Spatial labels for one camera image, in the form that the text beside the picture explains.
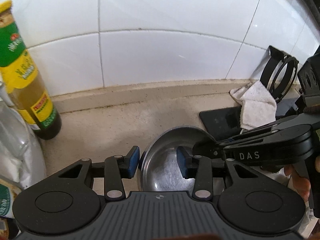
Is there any purple cap clear sauce bottle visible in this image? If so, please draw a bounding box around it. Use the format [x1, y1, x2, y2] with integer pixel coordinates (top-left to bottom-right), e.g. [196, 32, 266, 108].
[0, 179, 22, 218]

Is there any black wall ring holder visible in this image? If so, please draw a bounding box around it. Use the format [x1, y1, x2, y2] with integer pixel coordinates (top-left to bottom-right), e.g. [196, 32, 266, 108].
[260, 46, 299, 103]

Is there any black stove top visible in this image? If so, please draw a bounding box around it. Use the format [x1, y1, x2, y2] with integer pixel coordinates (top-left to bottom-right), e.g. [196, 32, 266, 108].
[198, 97, 306, 142]

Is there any steel bowl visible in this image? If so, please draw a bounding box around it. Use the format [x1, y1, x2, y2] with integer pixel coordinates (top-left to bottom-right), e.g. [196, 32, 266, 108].
[137, 126, 213, 193]

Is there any white cloth on stove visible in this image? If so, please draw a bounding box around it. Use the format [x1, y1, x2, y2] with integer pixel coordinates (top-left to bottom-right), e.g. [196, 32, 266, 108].
[229, 81, 277, 130]

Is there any clear plastic bag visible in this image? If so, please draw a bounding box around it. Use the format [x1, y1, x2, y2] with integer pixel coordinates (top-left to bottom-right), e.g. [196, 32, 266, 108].
[1, 82, 47, 189]

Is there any green yellow label oil bottle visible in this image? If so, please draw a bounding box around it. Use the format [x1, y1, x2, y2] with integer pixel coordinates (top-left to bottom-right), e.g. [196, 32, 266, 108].
[1, 0, 62, 140]

